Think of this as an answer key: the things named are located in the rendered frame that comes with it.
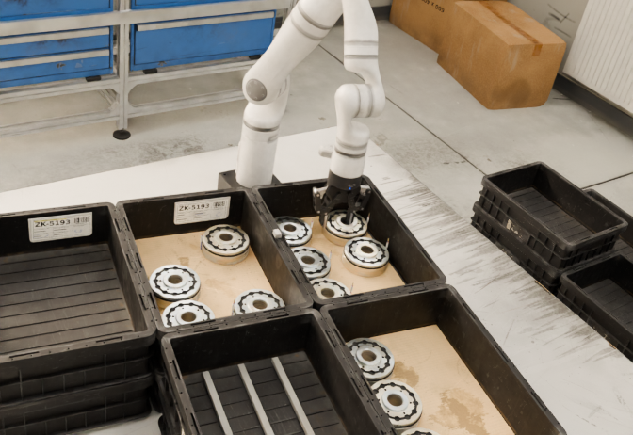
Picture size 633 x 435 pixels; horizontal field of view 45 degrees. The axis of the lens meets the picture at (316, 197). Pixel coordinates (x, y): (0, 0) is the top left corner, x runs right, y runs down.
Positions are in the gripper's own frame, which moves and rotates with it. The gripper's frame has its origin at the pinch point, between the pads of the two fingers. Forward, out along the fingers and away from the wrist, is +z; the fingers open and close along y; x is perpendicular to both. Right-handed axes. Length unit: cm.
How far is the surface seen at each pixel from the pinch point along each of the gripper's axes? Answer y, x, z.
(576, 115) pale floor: 228, 190, 88
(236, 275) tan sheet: -25.7, -11.1, 4.2
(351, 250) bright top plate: 0.5, -10.0, 1.2
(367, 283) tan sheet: 2.1, -17.6, 4.4
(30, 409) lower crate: -68, -37, 7
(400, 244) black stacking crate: 10.7, -12.6, -1.7
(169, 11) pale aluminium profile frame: -10, 183, 26
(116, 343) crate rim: -53, -36, -6
